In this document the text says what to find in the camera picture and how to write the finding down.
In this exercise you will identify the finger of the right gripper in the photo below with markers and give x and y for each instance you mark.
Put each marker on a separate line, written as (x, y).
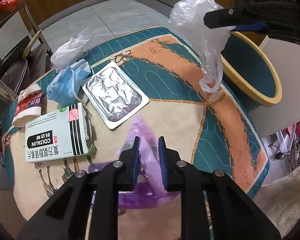
(252, 27)
(223, 17)

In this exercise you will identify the teal bin with yellow rim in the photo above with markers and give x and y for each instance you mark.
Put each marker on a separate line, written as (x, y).
(249, 73)

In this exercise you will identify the white Coltalin medicine box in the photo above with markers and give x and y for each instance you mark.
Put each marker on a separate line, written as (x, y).
(64, 133)

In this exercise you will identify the teal orange patterned mat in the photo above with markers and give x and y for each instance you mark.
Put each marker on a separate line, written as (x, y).
(210, 131)

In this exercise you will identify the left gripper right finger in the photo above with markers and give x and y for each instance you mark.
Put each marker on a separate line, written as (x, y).
(213, 206)

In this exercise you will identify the dark round pan lid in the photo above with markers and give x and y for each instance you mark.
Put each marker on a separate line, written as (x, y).
(15, 78)

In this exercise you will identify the silver foil blister pack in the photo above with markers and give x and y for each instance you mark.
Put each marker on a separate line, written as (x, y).
(114, 95)

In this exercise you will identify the purple plastic bag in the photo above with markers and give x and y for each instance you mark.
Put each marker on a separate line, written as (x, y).
(149, 191)

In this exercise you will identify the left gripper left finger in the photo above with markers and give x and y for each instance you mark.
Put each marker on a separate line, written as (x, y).
(86, 206)

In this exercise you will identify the stainless steel rack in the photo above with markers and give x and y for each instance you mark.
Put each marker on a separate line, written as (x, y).
(15, 42)

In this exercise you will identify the blue surgical face mask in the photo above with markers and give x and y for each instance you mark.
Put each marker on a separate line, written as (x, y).
(65, 86)

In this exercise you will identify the clear plastic bag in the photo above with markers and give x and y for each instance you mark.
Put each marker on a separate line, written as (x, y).
(188, 17)

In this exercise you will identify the white tissue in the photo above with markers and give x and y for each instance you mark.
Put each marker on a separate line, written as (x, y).
(70, 51)

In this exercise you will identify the red plastic bag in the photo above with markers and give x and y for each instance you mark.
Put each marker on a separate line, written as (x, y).
(9, 5)

